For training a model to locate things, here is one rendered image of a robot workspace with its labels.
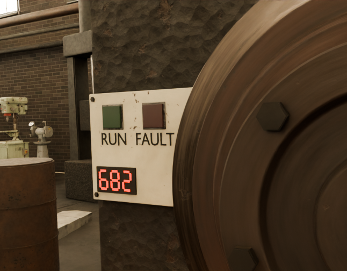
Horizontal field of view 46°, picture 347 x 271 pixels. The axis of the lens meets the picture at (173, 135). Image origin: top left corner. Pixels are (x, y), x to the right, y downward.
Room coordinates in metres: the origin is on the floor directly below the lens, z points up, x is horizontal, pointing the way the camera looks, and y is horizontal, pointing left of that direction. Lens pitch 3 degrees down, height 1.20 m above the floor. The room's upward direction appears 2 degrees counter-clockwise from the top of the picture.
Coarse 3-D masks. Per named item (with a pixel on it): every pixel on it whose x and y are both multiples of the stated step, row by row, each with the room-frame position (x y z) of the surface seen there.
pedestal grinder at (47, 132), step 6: (36, 126) 8.81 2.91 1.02; (48, 126) 8.61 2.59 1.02; (36, 132) 8.68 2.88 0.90; (42, 132) 8.61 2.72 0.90; (48, 132) 8.59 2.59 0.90; (42, 138) 8.66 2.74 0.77; (36, 144) 8.65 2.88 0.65; (42, 144) 8.58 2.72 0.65; (42, 150) 8.62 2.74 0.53; (42, 156) 8.61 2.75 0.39
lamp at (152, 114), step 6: (144, 108) 0.64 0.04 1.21; (150, 108) 0.64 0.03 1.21; (156, 108) 0.63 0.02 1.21; (162, 108) 0.63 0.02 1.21; (144, 114) 0.64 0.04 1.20; (150, 114) 0.64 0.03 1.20; (156, 114) 0.63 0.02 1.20; (162, 114) 0.63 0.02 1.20; (144, 120) 0.64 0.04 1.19; (150, 120) 0.64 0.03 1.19; (156, 120) 0.63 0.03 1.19; (162, 120) 0.63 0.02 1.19; (144, 126) 0.64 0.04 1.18; (150, 126) 0.64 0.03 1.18; (156, 126) 0.63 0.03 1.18; (162, 126) 0.63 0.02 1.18
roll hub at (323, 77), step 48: (336, 48) 0.30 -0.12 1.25; (288, 96) 0.32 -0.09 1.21; (336, 96) 0.30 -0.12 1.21; (240, 144) 0.34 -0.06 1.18; (288, 144) 0.33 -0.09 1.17; (336, 144) 0.31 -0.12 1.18; (240, 192) 0.34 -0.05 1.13; (288, 192) 0.33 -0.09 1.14; (336, 192) 0.30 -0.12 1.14; (240, 240) 0.34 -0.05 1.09; (288, 240) 0.33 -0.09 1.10; (336, 240) 0.30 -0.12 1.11
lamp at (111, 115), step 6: (108, 108) 0.68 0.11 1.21; (114, 108) 0.67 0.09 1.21; (120, 108) 0.67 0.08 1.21; (108, 114) 0.68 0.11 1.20; (114, 114) 0.67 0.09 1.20; (120, 114) 0.67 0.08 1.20; (108, 120) 0.68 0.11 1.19; (114, 120) 0.67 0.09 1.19; (120, 120) 0.67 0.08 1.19; (108, 126) 0.68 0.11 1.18; (114, 126) 0.67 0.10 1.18; (120, 126) 0.67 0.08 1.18
